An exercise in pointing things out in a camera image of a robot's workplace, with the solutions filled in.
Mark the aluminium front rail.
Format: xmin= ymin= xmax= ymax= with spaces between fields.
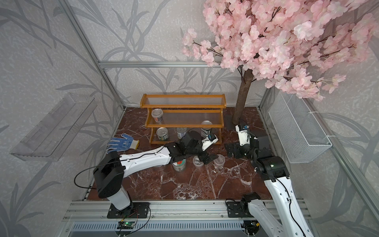
xmin=62 ymin=199 xmax=311 ymax=221

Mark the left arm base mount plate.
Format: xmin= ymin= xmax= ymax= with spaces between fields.
xmin=107 ymin=202 xmax=150 ymax=219

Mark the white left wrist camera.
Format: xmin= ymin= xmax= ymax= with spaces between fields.
xmin=202 ymin=134 xmax=219 ymax=151

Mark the clear acrylic wall shelf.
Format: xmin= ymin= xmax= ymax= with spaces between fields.
xmin=10 ymin=93 xmax=97 ymax=162

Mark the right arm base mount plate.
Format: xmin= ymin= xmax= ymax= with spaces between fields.
xmin=225 ymin=199 xmax=252 ymax=218

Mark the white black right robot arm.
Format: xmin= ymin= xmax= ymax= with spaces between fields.
xmin=225 ymin=140 xmax=313 ymax=237

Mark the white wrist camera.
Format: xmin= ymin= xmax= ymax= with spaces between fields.
xmin=235 ymin=124 xmax=251 ymax=146
xmin=202 ymin=134 xmax=219 ymax=151

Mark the grey metal tree base plate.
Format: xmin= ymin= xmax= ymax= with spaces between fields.
xmin=224 ymin=114 xmax=236 ymax=131

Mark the white mesh wire basket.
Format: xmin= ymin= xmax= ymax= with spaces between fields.
xmin=268 ymin=92 xmax=332 ymax=164

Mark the circuit board right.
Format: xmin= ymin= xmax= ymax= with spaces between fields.
xmin=241 ymin=220 xmax=260 ymax=232

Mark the artificial cherry blossom tree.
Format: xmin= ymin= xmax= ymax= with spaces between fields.
xmin=182 ymin=1 xmax=379 ymax=124

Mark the clear jar red label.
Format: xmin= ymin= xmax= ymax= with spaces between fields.
xmin=213 ymin=154 xmax=226 ymax=168
xmin=193 ymin=156 xmax=204 ymax=168

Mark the green circuit board left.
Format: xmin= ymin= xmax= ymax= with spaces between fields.
xmin=117 ymin=221 xmax=136 ymax=230

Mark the blue dotted work glove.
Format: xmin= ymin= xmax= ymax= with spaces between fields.
xmin=106 ymin=133 xmax=140 ymax=154

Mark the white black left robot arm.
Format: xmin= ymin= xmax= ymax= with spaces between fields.
xmin=93 ymin=130 xmax=218 ymax=210

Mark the tomato label seed jar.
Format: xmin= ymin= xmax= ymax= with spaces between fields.
xmin=172 ymin=160 xmax=186 ymax=172

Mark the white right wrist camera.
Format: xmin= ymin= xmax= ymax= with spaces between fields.
xmin=235 ymin=124 xmax=251 ymax=146

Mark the orange wooden three-tier shelf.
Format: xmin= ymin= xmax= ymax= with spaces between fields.
xmin=140 ymin=94 xmax=227 ymax=144

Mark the clear jar black label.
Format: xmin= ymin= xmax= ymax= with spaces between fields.
xmin=151 ymin=108 xmax=163 ymax=123

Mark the green corn seed can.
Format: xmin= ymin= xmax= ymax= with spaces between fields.
xmin=156 ymin=127 xmax=169 ymax=141

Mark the purple flower seed can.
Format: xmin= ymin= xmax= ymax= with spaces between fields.
xmin=176 ymin=127 xmax=187 ymax=139

